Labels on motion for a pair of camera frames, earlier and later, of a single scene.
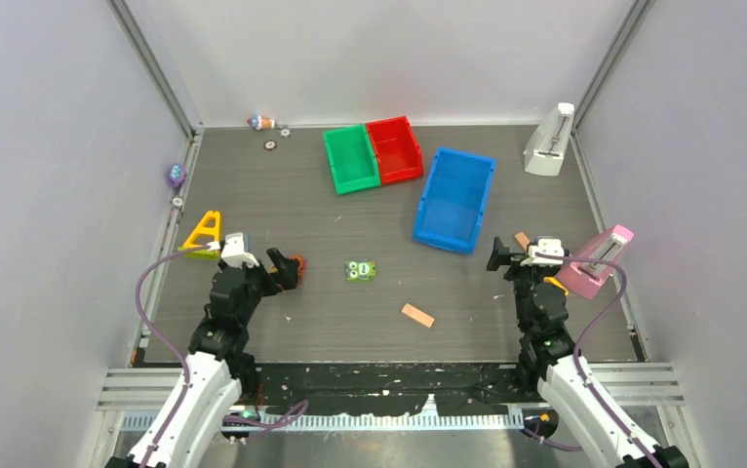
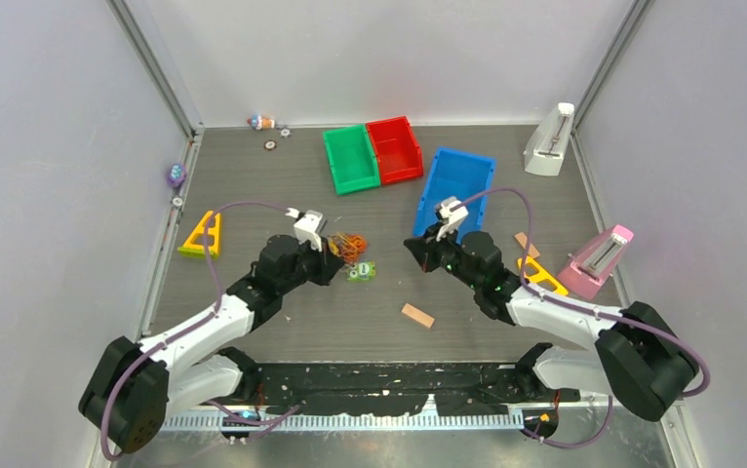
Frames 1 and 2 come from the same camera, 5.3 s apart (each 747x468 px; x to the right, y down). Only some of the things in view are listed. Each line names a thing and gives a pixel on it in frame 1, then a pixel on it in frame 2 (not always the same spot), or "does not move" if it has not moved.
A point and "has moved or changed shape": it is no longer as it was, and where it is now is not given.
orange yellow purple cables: x=302 y=265 has moved or changed shape
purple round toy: x=176 y=175 does not move
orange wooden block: x=417 y=315 does not move
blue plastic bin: x=454 y=199 does not move
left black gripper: x=285 y=273 to x=328 y=262
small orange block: x=523 y=239 does not move
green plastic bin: x=351 y=159 does not move
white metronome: x=546 y=145 does not move
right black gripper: x=502 y=256 to x=426 y=248
